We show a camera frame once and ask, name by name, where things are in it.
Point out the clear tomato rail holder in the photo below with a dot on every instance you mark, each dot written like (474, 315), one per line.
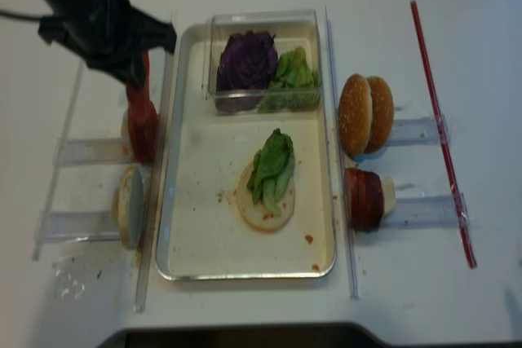
(95, 152)

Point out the cream metal tray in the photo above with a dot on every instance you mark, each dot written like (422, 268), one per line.
(202, 235)

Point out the clear left guide rail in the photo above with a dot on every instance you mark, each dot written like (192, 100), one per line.
(146, 253)

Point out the clear patty rail holder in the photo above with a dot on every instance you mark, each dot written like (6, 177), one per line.
(426, 212)

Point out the stacked tomato slices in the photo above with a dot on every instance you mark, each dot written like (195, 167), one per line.
(139, 127)

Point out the purple cabbage in box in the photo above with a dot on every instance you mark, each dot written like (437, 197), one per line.
(247, 63)

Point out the sesame bun top half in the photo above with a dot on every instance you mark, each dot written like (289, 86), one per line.
(355, 115)

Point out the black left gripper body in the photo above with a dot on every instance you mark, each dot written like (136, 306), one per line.
(105, 32)

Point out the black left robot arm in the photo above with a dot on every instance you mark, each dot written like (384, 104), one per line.
(111, 36)

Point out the white patty pusher block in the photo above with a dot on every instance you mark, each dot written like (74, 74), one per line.
(389, 195)

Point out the clear plastic salad box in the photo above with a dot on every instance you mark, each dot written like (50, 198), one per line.
(289, 29)

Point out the clear far-left guide rail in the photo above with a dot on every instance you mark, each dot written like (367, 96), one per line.
(57, 152)

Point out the red tomato slice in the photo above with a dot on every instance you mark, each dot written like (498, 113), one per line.
(137, 91)

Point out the clear right guide rail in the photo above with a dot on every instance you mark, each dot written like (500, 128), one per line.
(350, 253)

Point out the clear bread rail holder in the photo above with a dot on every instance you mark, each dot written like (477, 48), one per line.
(73, 226)

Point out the green lettuce in box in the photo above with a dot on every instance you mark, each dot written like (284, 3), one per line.
(294, 85)

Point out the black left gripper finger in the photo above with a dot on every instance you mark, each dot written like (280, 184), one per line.
(134, 70)

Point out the bun bottom on tray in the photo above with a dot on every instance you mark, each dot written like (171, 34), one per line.
(258, 216)

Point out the stacked brown meat patties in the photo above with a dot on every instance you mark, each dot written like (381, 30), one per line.
(365, 200)

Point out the green lettuce leaf on tray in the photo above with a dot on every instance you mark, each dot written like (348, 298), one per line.
(273, 168)

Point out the sesame bun half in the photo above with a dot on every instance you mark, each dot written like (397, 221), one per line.
(382, 113)
(355, 115)

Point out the pale bread slices stack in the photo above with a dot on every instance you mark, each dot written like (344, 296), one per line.
(128, 207)

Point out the red plastic strip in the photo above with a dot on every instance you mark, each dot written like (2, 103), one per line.
(445, 148)

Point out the clear bun rail holder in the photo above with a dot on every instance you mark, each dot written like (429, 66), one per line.
(420, 131)

